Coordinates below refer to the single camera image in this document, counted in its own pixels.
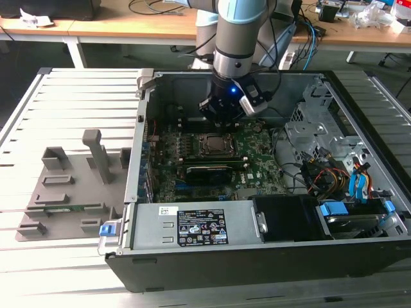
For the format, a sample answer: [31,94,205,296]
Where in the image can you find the small black device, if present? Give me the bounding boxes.
[317,4,341,23]

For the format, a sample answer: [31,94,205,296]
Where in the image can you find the hard disk in blue carrier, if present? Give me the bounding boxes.
[316,198,398,241]

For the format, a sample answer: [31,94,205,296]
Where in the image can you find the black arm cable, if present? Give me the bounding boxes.
[265,0,283,100]

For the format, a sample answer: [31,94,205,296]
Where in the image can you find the black RAM slot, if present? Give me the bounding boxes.
[178,124,240,129]
[178,121,240,126]

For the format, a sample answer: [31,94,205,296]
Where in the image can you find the white red box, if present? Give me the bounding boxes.
[393,0,411,33]

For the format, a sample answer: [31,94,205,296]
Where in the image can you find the silver CPU with green edge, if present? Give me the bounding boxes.
[205,136,231,153]

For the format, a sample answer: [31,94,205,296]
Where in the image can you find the silver power supply with label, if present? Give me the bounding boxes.
[130,200,269,252]

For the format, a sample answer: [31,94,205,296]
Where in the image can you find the black box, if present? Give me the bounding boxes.
[290,0,303,33]

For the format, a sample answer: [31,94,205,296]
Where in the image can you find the metal socket cover frame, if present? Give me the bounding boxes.
[198,133,238,157]

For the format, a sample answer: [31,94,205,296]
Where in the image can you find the CPU socket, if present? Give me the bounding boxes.
[196,132,239,158]

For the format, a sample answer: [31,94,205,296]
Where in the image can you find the black open PC case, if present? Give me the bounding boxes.
[98,69,411,293]

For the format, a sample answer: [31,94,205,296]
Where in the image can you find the blue data wire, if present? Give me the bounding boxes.
[358,163,372,205]
[349,166,362,203]

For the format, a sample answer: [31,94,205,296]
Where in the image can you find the blue cable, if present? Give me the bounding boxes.
[303,22,319,70]

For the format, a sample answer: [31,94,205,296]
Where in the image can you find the black graphics card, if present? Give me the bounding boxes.
[185,165,237,186]

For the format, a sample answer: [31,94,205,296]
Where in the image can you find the grey parts rack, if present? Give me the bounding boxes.
[15,129,133,242]

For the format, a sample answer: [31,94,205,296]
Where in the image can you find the silver drive cage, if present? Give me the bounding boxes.
[284,75,373,167]

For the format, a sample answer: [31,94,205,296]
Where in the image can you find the clear plastic bag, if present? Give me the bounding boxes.
[349,3,394,30]

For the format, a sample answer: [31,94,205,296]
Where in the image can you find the white power strip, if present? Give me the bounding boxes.
[282,51,296,70]

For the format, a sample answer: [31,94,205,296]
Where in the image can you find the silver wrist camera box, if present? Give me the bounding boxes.
[239,83,270,117]

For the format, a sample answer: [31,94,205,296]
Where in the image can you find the white crumpled paper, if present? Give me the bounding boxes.
[19,8,55,29]

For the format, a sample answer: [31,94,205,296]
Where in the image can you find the green RAM stick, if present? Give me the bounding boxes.
[44,207,88,213]

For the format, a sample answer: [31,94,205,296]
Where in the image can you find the green motherboard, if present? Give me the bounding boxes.
[144,120,290,205]

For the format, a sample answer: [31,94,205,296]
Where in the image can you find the yellow red power wires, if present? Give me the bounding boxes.
[308,166,351,193]

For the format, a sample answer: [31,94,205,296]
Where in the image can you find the grey case lock latch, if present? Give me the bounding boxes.
[136,69,157,97]

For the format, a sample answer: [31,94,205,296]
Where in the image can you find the black plastic shroud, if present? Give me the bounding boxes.
[252,194,328,243]

